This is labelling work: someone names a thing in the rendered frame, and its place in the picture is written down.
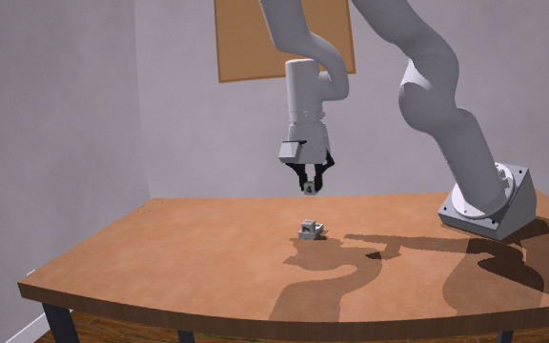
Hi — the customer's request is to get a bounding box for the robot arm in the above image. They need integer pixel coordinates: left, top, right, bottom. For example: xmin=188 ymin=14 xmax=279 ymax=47
xmin=259 ymin=0 xmax=514 ymax=219

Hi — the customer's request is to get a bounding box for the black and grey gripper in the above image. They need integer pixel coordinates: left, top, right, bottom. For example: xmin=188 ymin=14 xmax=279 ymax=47
xmin=285 ymin=121 xmax=335 ymax=192

